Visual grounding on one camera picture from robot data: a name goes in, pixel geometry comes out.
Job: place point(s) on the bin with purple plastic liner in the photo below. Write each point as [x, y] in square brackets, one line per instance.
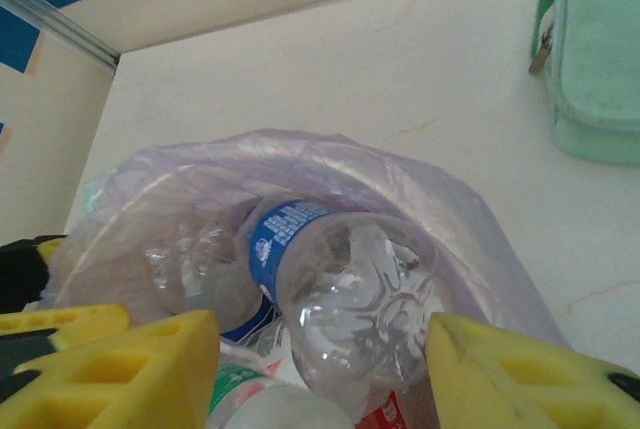
[400, 184]

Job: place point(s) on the blue label water bottle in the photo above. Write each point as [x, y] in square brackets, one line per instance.
[350, 289]

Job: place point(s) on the left aluminium frame post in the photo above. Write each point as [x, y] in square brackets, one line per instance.
[60, 24]

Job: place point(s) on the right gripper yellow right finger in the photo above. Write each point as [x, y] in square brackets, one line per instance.
[500, 389]

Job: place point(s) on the clear bottle green cap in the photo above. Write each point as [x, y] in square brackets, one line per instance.
[280, 409]

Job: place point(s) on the blue label bottle white cap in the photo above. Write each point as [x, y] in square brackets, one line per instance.
[200, 269]

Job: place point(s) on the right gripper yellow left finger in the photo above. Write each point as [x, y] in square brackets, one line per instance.
[165, 344]

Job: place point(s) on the red leaf label bottle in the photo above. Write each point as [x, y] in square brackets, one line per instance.
[380, 414]

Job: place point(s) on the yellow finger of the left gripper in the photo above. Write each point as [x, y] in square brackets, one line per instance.
[49, 251]

